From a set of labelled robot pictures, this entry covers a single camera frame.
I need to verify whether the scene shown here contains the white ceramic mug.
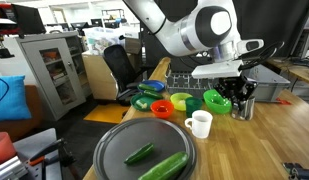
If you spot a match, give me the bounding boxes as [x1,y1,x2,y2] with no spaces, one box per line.
[184,110,213,139]

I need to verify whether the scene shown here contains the cucumber on green plate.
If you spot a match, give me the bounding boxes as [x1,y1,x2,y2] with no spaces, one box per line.
[143,90,163,99]
[136,100,148,109]

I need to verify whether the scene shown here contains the cucumber on blue plate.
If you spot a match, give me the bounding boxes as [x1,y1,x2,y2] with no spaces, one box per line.
[138,83,157,91]

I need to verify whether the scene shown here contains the blue cushion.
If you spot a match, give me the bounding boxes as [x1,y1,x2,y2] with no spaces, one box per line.
[0,75,31,121]

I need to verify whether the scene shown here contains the left cucumber on green plate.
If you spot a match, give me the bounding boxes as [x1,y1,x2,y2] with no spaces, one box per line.
[143,90,163,99]

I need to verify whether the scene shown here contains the large light green cucumber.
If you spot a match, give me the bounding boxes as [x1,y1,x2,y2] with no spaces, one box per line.
[137,152,189,180]

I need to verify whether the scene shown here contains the yellow-green plastic bowl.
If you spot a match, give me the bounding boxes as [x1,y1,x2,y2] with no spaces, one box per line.
[170,93,191,111]

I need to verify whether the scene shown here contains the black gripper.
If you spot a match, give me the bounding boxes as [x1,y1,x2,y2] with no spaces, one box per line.
[214,76,258,101]

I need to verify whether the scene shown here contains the dark green plastic plate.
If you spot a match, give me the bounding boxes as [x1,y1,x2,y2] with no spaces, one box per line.
[130,93,156,111]

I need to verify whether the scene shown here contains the grey dish drying rack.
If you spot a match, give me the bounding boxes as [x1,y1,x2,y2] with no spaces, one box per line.
[165,65,290,102]

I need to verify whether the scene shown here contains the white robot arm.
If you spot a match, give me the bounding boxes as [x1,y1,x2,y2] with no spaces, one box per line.
[123,0,264,85]

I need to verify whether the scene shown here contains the blue plastic plate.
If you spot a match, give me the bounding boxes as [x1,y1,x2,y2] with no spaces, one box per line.
[141,80,165,92]

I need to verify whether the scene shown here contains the right cucumber on green plate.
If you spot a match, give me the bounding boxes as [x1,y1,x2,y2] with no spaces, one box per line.
[136,100,148,109]

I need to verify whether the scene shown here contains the large grey round tray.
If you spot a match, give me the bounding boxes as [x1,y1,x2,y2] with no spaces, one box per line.
[93,117,197,180]

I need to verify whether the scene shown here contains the bright green plastic bowl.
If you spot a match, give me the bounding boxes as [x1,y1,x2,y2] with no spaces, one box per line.
[203,89,232,114]

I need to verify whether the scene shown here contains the grey metal cabinet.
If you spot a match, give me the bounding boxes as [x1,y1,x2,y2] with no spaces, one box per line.
[16,32,86,121]

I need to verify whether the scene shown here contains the black office chair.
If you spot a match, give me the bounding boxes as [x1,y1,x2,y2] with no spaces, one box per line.
[103,44,148,106]

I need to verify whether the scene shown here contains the small dark green cucumber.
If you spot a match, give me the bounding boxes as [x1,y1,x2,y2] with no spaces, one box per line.
[124,143,154,165]

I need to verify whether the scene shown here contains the black computer monitor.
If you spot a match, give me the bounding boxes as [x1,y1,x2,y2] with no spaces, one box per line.
[12,4,46,35]

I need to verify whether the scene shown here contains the orange plastic bowl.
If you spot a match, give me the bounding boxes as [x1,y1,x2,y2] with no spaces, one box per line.
[150,100,174,119]

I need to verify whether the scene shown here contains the metallic jug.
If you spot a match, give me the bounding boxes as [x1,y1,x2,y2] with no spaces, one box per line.
[231,96,255,121]

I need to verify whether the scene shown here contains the dark green plastic cup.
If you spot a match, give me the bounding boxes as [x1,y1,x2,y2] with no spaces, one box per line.
[185,97,202,118]

